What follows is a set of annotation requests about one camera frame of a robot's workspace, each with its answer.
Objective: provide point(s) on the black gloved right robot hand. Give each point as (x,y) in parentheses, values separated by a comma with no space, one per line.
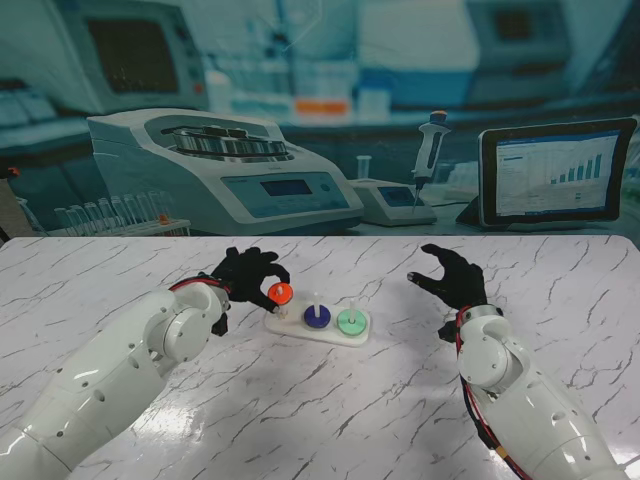
(465,285)

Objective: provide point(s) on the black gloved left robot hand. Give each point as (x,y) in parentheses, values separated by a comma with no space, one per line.
(245,277)

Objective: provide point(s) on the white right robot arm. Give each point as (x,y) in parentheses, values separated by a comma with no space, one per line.
(540,420)

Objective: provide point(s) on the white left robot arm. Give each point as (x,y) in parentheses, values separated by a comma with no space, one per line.
(110,385)

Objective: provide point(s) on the white three-rod tower base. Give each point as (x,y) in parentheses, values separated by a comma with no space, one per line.
(290,327)

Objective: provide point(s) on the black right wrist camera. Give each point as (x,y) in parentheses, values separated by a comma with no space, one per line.
(448,332)

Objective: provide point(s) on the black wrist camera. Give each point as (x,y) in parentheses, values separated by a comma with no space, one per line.
(221,326)
(448,332)

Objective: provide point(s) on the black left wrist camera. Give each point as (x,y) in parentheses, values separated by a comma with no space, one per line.
(221,326)

